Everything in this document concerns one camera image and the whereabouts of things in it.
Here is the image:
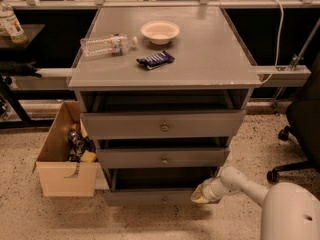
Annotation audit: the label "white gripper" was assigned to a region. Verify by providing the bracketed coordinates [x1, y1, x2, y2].
[191, 178, 223, 204]

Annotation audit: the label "grey bottom drawer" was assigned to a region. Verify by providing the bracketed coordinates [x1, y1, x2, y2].
[104, 167, 218, 206]

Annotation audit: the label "grey drawer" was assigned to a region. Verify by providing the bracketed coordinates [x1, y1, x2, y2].
[104, 167, 218, 206]
[80, 97, 245, 140]
[97, 137, 230, 169]

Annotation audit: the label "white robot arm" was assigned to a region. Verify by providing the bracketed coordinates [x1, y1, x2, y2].
[191, 166, 320, 240]

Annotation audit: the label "grey middle drawer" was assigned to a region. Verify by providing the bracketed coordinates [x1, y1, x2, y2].
[97, 137, 230, 169]

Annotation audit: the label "grey top drawer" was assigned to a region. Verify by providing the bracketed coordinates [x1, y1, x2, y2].
[80, 97, 245, 140]

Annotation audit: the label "grey drawer cabinet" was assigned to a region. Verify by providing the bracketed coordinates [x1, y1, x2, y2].
[67, 6, 263, 185]

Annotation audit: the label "yellow sponge in box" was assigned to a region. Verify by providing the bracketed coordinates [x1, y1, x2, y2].
[80, 150, 96, 163]

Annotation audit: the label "cans inside box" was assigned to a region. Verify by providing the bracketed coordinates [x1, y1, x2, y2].
[68, 131, 96, 162]

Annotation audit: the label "black office chair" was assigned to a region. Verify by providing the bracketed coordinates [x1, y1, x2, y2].
[267, 53, 320, 183]

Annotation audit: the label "cardboard box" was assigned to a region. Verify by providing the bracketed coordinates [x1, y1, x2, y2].
[35, 101, 98, 197]

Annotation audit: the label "dark blue snack packet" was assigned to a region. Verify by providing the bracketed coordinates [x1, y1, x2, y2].
[136, 50, 175, 70]

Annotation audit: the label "clear plastic water bottle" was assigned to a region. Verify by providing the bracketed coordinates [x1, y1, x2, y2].
[80, 34, 138, 57]

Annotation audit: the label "grey metal railing beam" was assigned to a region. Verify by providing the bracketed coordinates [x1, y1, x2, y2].
[0, 0, 320, 10]

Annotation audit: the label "black side table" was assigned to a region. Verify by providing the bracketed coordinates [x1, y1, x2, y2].
[0, 24, 52, 129]

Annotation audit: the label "green label spray bottle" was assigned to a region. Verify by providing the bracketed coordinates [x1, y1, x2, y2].
[0, 0, 28, 44]

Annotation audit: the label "white cable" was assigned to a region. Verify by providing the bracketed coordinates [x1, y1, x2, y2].
[259, 0, 285, 86]

